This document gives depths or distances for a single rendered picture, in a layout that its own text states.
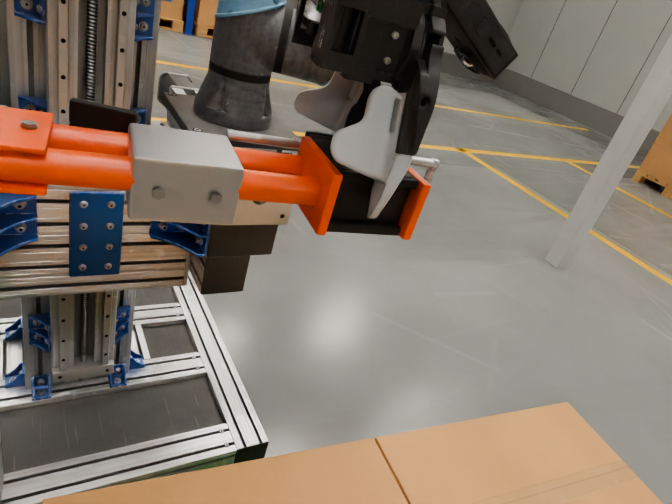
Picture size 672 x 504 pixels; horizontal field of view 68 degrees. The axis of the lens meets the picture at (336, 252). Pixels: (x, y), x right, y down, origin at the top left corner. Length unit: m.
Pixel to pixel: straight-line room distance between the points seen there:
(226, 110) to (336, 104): 0.56
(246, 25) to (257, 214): 0.32
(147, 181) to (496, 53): 0.27
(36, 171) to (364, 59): 0.21
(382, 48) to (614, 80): 10.91
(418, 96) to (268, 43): 0.63
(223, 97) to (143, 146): 0.64
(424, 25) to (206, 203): 0.18
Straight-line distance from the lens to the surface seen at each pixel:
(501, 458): 1.22
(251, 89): 0.97
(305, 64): 0.96
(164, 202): 0.34
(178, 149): 0.35
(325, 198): 0.36
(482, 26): 0.40
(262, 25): 0.95
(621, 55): 11.28
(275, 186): 0.35
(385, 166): 0.35
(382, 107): 0.35
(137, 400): 1.52
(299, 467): 1.01
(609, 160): 3.57
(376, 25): 0.34
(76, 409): 1.50
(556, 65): 12.00
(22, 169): 0.34
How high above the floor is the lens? 1.34
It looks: 29 degrees down
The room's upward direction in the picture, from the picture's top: 17 degrees clockwise
